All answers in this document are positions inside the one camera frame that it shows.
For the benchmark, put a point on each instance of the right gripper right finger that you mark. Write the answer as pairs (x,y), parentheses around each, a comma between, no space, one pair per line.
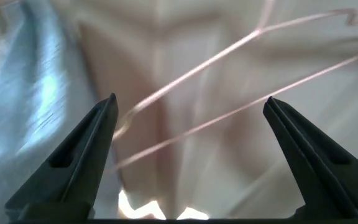
(319,174)

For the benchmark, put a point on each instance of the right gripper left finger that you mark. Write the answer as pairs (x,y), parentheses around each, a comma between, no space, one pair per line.
(61,174)

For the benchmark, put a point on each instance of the pale grey shorts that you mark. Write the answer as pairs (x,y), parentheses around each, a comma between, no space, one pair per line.
(26,93)

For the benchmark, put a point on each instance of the pink clothes hanger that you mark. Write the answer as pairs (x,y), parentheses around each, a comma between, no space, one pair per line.
(197,69)

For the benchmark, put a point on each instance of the beige curtain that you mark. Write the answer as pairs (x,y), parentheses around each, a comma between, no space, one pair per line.
(213,171)

